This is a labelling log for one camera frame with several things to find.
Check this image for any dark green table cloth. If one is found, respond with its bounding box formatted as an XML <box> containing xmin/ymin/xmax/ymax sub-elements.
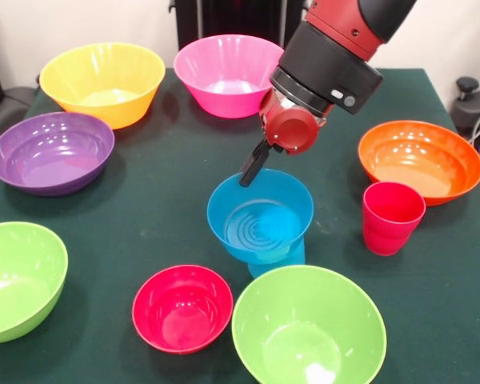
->
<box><xmin>0</xmin><ymin>66</ymin><xmax>480</xmax><ymax>384</ymax></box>

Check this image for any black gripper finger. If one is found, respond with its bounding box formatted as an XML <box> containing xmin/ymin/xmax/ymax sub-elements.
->
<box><xmin>242</xmin><ymin>139</ymin><xmax>264</xmax><ymax>174</ymax></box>
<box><xmin>238</xmin><ymin>142</ymin><xmax>271</xmax><ymax>188</ymax></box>

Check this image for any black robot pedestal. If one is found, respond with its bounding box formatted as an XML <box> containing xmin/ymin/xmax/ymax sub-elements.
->
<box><xmin>174</xmin><ymin>0</ymin><xmax>311</xmax><ymax>51</ymax></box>

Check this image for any red plastic cup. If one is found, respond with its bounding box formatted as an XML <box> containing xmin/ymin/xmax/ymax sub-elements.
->
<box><xmin>362</xmin><ymin>180</ymin><xmax>427</xmax><ymax>257</ymax></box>

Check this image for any large yellow-orange plastic bowl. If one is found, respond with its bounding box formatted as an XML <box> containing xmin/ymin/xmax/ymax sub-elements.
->
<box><xmin>38</xmin><ymin>42</ymin><xmax>166</xmax><ymax>130</ymax></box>

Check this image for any small red plastic bowl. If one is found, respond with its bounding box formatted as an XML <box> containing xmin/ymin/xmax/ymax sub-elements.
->
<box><xmin>131</xmin><ymin>264</ymin><xmax>234</xmax><ymax>355</ymax></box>

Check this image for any shallow orange plastic bowl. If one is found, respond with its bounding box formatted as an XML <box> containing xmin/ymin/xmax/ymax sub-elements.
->
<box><xmin>358</xmin><ymin>120</ymin><xmax>480</xmax><ymax>207</ymax></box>

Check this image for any black floor stand base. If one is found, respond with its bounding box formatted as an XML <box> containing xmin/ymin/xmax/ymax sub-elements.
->
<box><xmin>450</xmin><ymin>77</ymin><xmax>480</xmax><ymax>139</ymax></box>

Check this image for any light green plastic bowl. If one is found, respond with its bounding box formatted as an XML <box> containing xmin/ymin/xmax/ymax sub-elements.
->
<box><xmin>0</xmin><ymin>222</ymin><xmax>69</xmax><ymax>345</ymax></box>
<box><xmin>231</xmin><ymin>264</ymin><xmax>388</xmax><ymax>384</ymax></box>

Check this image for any large pink plastic bowl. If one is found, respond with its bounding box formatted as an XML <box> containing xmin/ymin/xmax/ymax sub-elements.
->
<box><xmin>173</xmin><ymin>34</ymin><xmax>285</xmax><ymax>119</ymax></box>

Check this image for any blue plastic cup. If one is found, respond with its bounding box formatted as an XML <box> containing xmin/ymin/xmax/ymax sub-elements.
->
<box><xmin>248</xmin><ymin>242</ymin><xmax>306</xmax><ymax>279</ymax></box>

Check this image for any shallow purple plastic bowl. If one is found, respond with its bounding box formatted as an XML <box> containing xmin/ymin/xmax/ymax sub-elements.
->
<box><xmin>0</xmin><ymin>111</ymin><xmax>116</xmax><ymax>197</ymax></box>

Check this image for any small blue plastic bowl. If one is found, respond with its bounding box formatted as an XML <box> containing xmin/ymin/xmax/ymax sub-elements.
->
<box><xmin>206</xmin><ymin>168</ymin><xmax>315</xmax><ymax>266</ymax></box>

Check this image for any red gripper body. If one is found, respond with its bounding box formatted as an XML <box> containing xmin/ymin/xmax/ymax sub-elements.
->
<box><xmin>258</xmin><ymin>90</ymin><xmax>321</xmax><ymax>156</ymax></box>

